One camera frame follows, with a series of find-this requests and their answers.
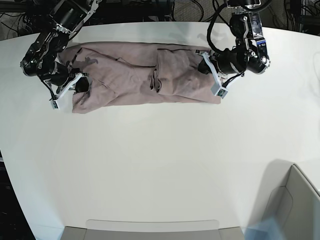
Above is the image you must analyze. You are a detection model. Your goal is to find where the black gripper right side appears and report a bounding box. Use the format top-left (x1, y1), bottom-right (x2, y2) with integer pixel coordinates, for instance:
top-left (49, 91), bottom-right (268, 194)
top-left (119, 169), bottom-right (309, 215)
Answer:
top-left (39, 62), bottom-right (92, 93)

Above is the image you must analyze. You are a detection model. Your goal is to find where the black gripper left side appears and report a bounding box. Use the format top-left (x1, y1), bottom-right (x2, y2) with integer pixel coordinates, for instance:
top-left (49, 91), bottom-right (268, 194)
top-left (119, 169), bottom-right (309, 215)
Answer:
top-left (197, 48), bottom-right (247, 75)

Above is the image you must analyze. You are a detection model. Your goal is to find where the pink T-shirt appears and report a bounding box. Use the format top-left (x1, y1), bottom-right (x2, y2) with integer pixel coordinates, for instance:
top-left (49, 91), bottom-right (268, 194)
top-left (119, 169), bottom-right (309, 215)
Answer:
top-left (58, 42), bottom-right (221, 114)

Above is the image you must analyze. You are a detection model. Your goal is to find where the grey cardboard box bottom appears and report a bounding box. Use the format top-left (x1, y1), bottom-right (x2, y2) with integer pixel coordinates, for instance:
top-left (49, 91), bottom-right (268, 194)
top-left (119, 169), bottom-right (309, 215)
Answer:
top-left (61, 219), bottom-right (245, 240)

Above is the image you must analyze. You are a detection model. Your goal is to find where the grey cardboard box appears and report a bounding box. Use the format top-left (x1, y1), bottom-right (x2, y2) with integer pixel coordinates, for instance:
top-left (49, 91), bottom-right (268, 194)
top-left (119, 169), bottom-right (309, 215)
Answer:
top-left (262, 164), bottom-right (320, 240)
top-left (61, 219), bottom-right (245, 240)

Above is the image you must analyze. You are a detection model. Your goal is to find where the grey cardboard box right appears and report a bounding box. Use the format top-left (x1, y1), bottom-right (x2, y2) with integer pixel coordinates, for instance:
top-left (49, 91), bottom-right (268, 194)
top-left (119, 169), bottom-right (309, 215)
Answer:
top-left (262, 164), bottom-right (320, 240)

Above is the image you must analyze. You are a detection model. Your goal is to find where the blue translucent bag corner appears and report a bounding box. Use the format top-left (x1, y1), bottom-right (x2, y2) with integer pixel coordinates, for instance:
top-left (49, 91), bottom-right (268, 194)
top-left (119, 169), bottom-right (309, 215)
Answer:
top-left (244, 217), bottom-right (286, 240)

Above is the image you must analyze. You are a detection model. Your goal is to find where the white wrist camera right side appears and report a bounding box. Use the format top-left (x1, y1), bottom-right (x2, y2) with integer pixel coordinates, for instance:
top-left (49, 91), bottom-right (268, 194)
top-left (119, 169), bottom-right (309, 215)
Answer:
top-left (50, 72), bottom-right (88, 110)

